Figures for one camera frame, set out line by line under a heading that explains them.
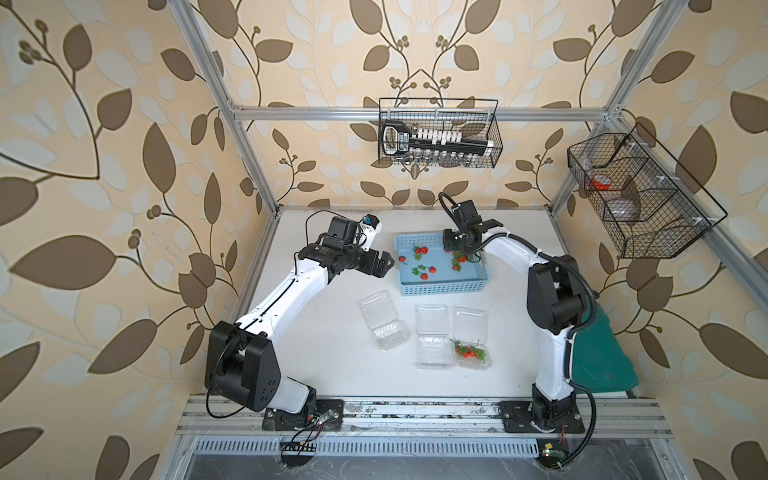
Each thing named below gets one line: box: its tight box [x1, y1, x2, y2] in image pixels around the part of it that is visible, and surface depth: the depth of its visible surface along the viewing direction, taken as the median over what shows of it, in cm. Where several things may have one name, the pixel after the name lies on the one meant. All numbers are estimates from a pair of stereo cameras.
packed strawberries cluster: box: [455, 341, 487, 361], surface depth 84 cm
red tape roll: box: [591, 174, 611, 191], surface depth 84 cm
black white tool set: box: [382, 120, 495, 165], surface depth 86 cm
